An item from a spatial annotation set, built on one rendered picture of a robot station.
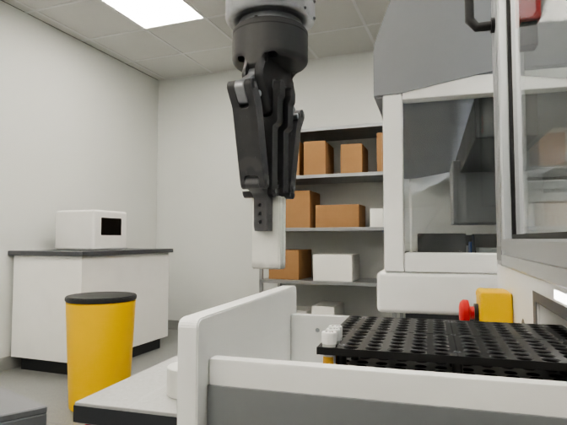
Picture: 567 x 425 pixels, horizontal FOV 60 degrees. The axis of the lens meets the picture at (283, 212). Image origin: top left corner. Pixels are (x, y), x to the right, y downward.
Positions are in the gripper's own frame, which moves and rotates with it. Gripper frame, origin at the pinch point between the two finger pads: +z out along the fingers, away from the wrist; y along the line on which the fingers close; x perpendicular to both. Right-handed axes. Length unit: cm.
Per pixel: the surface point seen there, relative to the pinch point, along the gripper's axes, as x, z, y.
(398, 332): -11.5, 9.5, 4.9
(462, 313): -15.1, 11.8, 37.1
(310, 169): 135, -61, 366
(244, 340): 2.0, 10.3, -1.2
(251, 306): 2.2, 7.4, 0.9
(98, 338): 190, 58, 171
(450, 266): -9, 7, 86
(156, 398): 25.1, 23.7, 15.3
